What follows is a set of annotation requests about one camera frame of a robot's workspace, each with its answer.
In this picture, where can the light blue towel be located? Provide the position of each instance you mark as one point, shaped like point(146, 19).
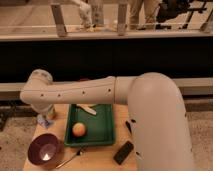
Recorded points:
point(42, 121)

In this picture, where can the red object behind arm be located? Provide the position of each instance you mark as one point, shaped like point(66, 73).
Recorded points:
point(84, 79)

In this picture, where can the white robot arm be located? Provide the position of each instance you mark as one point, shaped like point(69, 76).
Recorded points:
point(155, 104)

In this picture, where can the beige banana peel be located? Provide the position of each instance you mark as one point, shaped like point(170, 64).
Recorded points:
point(88, 108)

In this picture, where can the green plastic tray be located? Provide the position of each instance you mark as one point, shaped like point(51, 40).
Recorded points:
point(100, 128)

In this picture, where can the orange apple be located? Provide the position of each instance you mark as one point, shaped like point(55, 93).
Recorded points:
point(79, 129)

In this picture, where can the black rectangular block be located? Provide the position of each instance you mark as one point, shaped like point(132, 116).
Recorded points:
point(123, 152)

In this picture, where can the metal spoon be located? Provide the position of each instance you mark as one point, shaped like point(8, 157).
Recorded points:
point(78, 153)

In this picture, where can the person legs light trousers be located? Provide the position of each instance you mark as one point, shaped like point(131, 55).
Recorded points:
point(90, 12)

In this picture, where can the black railing barrier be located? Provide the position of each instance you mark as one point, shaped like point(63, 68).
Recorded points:
point(69, 60)

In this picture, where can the person legs beige trousers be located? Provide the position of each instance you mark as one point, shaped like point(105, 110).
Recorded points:
point(149, 8)

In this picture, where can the purple bowl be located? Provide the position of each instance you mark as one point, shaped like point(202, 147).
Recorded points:
point(43, 149)

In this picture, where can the black tripod equipment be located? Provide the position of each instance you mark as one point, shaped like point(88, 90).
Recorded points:
point(170, 9)

